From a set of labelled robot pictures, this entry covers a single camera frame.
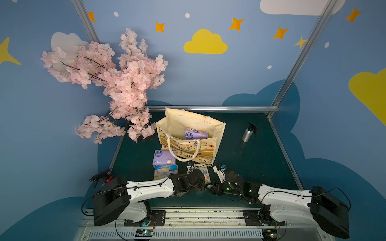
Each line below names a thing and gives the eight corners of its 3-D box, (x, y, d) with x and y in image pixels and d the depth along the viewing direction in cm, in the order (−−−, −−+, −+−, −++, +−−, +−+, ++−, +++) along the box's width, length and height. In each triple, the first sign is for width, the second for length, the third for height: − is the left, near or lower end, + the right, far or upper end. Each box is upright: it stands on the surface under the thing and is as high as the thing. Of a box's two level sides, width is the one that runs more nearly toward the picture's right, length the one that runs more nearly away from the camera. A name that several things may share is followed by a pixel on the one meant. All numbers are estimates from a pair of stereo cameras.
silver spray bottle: (248, 146, 107) (257, 130, 92) (240, 140, 111) (248, 123, 96) (251, 144, 109) (260, 127, 94) (243, 138, 112) (251, 121, 97)
